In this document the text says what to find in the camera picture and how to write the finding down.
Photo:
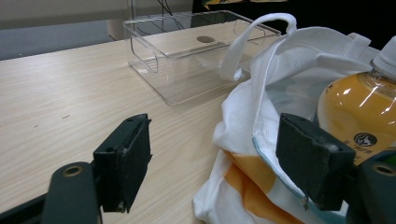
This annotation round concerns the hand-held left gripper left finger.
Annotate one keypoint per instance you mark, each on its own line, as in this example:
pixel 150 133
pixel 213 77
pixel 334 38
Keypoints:
pixel 124 161

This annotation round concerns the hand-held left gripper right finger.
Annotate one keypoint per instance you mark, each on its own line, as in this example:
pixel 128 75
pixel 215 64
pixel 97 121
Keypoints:
pixel 311 161

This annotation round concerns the white green orange tote bag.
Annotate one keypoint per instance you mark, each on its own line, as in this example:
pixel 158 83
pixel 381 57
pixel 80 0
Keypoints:
pixel 280 93

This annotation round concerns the clear plastic box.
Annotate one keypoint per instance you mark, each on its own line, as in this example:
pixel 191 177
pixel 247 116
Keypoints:
pixel 186 62

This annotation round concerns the orange drink bottle white cap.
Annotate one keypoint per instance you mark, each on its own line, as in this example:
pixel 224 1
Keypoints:
pixel 358 109

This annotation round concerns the dark round sticker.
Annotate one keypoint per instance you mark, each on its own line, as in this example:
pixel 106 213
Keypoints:
pixel 205 39

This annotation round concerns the black curtain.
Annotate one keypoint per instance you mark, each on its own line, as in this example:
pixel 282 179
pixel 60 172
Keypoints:
pixel 342 15

